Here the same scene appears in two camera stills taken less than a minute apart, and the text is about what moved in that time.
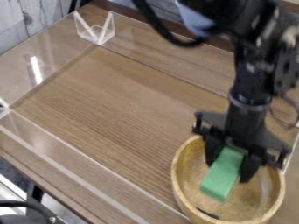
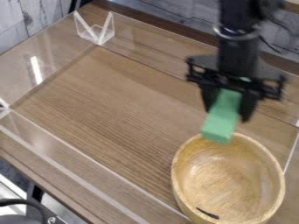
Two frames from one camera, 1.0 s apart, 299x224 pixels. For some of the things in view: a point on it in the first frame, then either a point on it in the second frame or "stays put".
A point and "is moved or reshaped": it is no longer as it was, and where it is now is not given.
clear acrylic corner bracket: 94,34 stays put
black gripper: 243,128 to 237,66
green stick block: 221,173 is moved or reshaped
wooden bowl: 251,200 stays put
